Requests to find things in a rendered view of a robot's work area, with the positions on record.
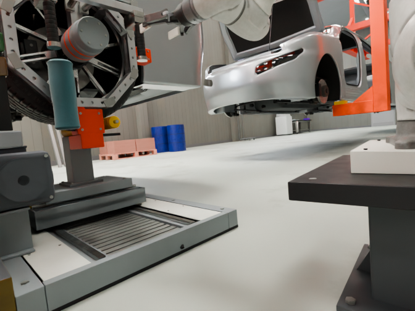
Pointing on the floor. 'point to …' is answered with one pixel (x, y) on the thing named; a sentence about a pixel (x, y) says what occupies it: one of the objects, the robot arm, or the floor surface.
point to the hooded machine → (283, 124)
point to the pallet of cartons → (138, 145)
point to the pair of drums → (169, 138)
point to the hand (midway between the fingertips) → (157, 31)
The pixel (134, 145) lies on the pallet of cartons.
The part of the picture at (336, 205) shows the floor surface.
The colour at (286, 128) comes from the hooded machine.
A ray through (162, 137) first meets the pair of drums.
